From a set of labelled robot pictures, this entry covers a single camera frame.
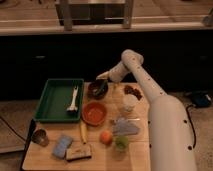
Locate white dish brush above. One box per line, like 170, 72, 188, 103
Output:
67, 86, 78, 112

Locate green cup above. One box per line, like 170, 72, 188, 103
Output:
115, 135, 129, 152

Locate black cable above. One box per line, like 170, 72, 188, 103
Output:
185, 103, 198, 149

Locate metal frame stand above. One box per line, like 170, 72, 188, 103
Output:
55, 0, 134, 31

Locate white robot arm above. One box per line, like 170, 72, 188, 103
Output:
98, 49, 197, 171

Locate blue sponge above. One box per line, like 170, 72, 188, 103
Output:
52, 134, 73, 158

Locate orange bowl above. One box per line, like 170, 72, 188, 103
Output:
82, 102, 107, 126

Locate green plastic tray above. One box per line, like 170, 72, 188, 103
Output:
34, 78, 84, 123

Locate yellow banana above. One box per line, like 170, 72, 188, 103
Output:
80, 120, 87, 144

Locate orange fruit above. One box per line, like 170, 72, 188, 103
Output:
100, 130, 113, 145

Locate metal cup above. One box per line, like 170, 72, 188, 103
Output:
31, 129, 49, 147

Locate brown dried fruit pile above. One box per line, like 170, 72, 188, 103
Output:
124, 85, 142, 100

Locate grey blue cloth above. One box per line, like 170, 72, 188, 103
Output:
113, 119, 140, 135

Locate purple bowl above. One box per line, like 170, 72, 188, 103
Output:
87, 79, 108, 100

